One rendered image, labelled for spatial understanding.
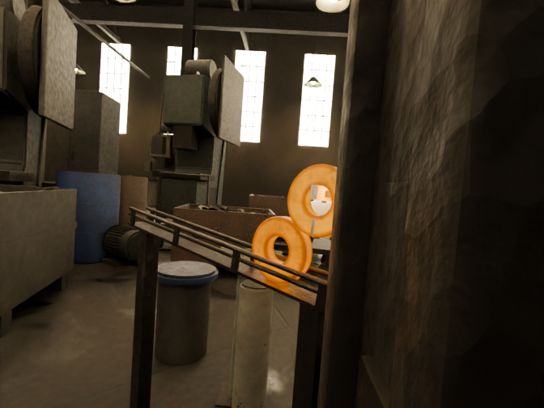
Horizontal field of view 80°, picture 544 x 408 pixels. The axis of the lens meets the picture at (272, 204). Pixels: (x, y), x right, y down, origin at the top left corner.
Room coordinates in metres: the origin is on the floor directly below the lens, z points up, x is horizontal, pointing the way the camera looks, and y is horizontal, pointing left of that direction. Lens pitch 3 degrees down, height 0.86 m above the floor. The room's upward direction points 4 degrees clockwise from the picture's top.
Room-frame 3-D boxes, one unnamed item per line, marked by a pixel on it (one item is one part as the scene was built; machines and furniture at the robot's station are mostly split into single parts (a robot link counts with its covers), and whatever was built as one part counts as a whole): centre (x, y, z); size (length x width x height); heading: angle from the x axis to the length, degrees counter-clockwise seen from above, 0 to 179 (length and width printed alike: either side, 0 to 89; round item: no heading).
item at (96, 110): (4.71, 2.83, 1.00); 0.80 x 0.63 x 2.00; 92
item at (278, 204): (4.87, -0.18, 0.38); 1.03 x 0.83 x 0.75; 90
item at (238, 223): (3.25, 0.44, 0.33); 0.93 x 0.73 x 0.66; 94
